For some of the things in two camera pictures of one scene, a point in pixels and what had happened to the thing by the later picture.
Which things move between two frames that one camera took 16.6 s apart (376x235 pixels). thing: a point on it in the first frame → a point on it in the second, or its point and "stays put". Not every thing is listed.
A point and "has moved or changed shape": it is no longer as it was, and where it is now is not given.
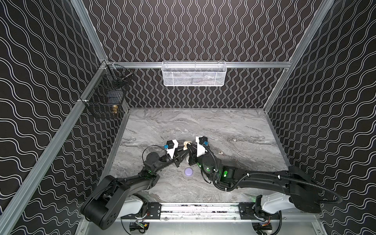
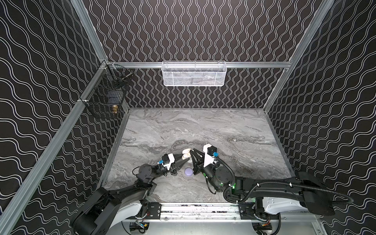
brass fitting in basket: [115, 107] stays put
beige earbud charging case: [185, 147] has moved or changed shape
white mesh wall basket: [194, 73] stays put
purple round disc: [188, 171] stays put
